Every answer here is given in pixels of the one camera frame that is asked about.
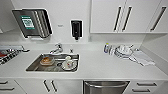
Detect wire dish rack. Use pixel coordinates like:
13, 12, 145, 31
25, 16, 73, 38
0, 45, 31, 66

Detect blue dish soap bottle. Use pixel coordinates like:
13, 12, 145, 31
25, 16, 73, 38
103, 42, 111, 55

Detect white drawer stack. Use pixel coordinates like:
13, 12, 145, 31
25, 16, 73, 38
0, 79, 27, 94
123, 79, 168, 94

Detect chrome faucet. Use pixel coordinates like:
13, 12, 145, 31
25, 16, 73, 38
49, 42, 65, 55

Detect small chrome sink knob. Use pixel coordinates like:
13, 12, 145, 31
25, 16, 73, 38
69, 48, 75, 55

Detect white base cabinet doors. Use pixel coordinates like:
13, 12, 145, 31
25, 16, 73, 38
23, 78, 84, 94

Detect bowl with orange food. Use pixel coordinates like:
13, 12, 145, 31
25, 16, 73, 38
39, 56, 55, 66

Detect black soap dispenser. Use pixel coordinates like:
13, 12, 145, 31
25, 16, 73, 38
69, 19, 83, 41

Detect stainless steel sink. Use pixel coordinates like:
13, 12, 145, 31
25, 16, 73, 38
25, 52, 81, 74

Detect steel paper towel dispenser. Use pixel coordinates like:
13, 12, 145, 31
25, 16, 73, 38
11, 8, 54, 41

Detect small white bottle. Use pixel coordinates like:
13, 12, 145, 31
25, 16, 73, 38
109, 46, 116, 56

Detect white plate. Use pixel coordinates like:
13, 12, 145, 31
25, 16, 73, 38
61, 61, 79, 72

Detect stainless steel dishwasher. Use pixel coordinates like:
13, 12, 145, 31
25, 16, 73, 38
82, 79, 131, 94

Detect white mug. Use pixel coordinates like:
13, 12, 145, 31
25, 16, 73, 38
64, 55, 75, 68

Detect silver dishwasher handle bar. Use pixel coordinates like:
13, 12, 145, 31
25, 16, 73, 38
84, 80, 130, 88

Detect white wall cabinet door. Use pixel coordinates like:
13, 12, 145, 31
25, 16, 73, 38
145, 0, 168, 34
120, 0, 162, 34
90, 0, 127, 34

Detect small wall label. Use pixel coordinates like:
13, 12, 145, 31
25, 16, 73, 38
57, 23, 64, 28

